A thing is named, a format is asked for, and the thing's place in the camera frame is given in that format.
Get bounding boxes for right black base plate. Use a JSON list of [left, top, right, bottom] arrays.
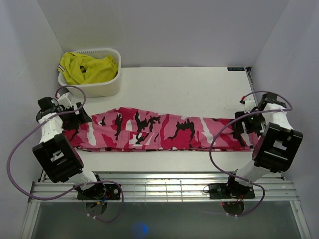
[[208, 183, 255, 199]]

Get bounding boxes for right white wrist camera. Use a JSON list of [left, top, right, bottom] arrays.
[[240, 96, 256, 114]]

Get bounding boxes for aluminium rail frame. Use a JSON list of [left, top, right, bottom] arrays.
[[27, 171, 300, 204]]

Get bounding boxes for yellow trousers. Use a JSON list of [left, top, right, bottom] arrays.
[[57, 52, 119, 85]]

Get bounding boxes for white plastic basket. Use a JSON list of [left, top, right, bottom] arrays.
[[58, 48, 121, 98]]

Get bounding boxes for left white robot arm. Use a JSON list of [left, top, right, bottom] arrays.
[[32, 94, 106, 199]]

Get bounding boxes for pink camouflage trousers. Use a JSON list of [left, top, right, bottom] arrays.
[[64, 107, 253, 152]]

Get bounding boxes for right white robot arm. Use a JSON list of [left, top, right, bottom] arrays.
[[225, 92, 303, 198]]

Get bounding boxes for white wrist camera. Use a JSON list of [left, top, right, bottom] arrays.
[[240, 96, 256, 114], [55, 92, 72, 109]]

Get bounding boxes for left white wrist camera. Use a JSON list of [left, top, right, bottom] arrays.
[[55, 92, 72, 109]]

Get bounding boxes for blue label sticker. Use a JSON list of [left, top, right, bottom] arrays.
[[227, 67, 245, 72]]

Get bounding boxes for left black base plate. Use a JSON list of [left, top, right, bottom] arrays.
[[76, 184, 121, 201]]

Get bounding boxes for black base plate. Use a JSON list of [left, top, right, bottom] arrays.
[[208, 183, 255, 199], [76, 184, 121, 201]]

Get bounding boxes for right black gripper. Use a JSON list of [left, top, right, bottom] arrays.
[[234, 110, 266, 135]]

